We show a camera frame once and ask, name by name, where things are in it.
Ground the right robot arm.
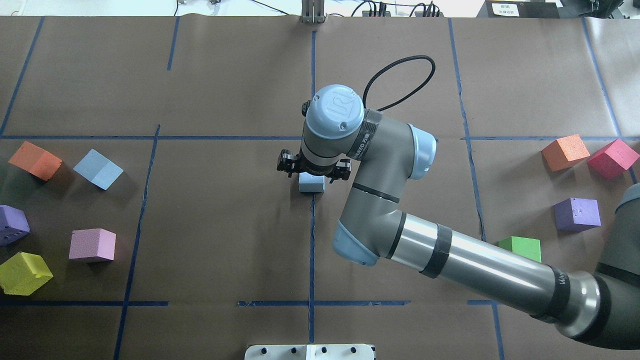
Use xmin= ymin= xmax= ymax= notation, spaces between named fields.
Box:
xmin=278 ymin=84 xmax=639 ymax=350

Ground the purple foam block left side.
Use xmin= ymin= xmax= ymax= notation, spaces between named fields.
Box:
xmin=0 ymin=204 xmax=31 ymax=246

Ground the purple foam block right side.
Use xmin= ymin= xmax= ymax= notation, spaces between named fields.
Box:
xmin=552 ymin=197 xmax=602 ymax=233

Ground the magenta foam block near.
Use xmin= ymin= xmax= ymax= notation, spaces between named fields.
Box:
xmin=587 ymin=139 xmax=640 ymax=180

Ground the black box device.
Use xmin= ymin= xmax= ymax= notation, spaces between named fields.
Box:
xmin=476 ymin=0 xmax=560 ymax=19

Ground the pink foam block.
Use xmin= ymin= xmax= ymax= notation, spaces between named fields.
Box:
xmin=68 ymin=228 xmax=117 ymax=263

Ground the aluminium frame post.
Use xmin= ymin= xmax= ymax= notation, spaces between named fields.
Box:
xmin=300 ymin=0 xmax=327 ymax=24

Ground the orange foam block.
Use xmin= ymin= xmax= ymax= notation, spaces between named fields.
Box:
xmin=8 ymin=141 xmax=63 ymax=182
xmin=541 ymin=134 xmax=591 ymax=172

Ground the green foam block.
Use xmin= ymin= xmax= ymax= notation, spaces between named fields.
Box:
xmin=497 ymin=235 xmax=542 ymax=263

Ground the yellow foam block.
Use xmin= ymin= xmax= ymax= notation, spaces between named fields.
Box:
xmin=0 ymin=251 xmax=54 ymax=296

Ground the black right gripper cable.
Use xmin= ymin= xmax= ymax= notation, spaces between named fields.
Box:
xmin=362 ymin=55 xmax=436 ymax=113

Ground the purple foam block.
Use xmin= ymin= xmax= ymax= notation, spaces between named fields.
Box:
xmin=552 ymin=197 xmax=602 ymax=233
xmin=0 ymin=204 xmax=31 ymax=246

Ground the light blue foam block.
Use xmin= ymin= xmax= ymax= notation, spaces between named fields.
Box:
xmin=73 ymin=149 xmax=124 ymax=191
xmin=298 ymin=172 xmax=326 ymax=194

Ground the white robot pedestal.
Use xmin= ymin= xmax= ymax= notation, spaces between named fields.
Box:
xmin=244 ymin=343 xmax=377 ymax=360

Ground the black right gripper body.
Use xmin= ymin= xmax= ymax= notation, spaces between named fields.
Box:
xmin=276 ymin=149 xmax=352 ymax=183

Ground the orange foam block right side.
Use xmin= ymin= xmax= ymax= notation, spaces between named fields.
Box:
xmin=541 ymin=134 xmax=591 ymax=172

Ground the orange foam block left side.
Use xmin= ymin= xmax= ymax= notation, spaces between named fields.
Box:
xmin=8 ymin=141 xmax=63 ymax=182

